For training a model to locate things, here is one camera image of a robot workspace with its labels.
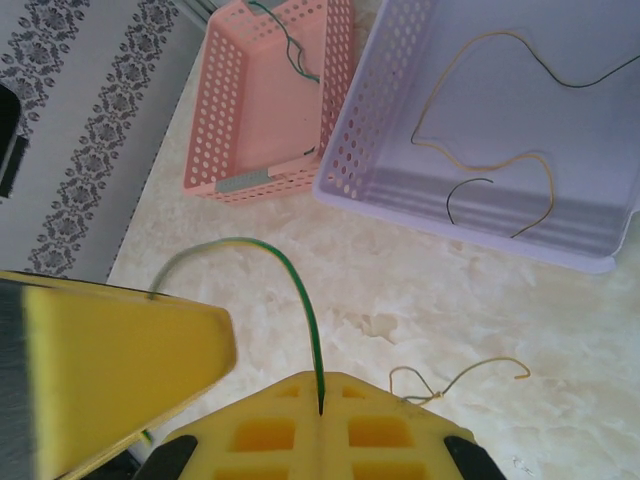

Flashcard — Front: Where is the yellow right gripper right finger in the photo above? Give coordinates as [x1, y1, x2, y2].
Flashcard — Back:
[321, 371, 475, 480]

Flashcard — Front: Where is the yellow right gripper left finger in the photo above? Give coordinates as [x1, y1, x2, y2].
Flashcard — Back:
[166, 371, 322, 480]

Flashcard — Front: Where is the yellow-green striped cable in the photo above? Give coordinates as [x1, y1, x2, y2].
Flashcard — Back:
[388, 356, 532, 404]
[141, 237, 327, 445]
[410, 30, 640, 240]

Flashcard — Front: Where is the dark wire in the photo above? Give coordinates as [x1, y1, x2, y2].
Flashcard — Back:
[446, 177, 495, 225]

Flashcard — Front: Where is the green cable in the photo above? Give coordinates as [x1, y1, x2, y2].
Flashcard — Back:
[248, 0, 322, 157]

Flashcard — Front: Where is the grey basket label plate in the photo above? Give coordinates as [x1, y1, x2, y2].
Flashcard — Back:
[215, 167, 272, 194]

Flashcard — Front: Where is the pink perforated plastic basket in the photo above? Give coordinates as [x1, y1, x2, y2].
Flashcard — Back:
[182, 0, 357, 204]

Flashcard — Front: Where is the purple perforated plastic basket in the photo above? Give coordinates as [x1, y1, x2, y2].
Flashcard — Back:
[312, 0, 640, 275]

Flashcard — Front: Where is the aluminium side rail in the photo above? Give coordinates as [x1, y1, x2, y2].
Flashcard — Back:
[177, 0, 224, 16]

